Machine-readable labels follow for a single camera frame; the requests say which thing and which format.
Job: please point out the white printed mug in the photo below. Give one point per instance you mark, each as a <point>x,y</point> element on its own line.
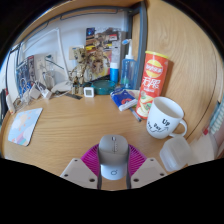
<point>163,118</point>

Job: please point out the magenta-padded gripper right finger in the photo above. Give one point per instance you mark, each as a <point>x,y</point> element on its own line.
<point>148,171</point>

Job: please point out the blue spray bottle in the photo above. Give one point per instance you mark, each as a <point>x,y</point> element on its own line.
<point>128,70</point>

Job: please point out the teal round dish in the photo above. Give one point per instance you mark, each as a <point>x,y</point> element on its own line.
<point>103,87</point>

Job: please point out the white power strip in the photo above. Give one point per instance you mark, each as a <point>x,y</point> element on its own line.
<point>41,90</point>

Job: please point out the grey and white computer mouse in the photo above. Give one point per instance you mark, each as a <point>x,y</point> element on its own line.
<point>113,156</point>

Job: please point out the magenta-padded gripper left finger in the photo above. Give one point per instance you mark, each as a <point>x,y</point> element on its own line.
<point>76,171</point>

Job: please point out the red chips can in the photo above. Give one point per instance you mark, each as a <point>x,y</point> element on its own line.
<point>151,86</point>

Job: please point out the small white square clock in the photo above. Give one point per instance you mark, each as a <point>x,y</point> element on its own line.
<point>88,92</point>

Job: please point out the pastel cloud print mouse pad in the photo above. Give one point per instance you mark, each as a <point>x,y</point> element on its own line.
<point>25,126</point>

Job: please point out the dark pen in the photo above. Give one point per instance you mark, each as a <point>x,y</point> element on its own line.
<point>135,115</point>

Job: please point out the tan robot figurine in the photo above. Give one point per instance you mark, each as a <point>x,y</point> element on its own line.
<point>81,68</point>

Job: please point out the blue tissue packet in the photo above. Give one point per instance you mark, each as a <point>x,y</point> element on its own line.
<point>123,99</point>

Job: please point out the translucent plastic cup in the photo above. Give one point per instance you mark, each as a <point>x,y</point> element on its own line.
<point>175,153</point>

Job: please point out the colourful picture box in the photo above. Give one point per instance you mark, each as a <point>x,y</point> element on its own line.
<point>105,40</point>

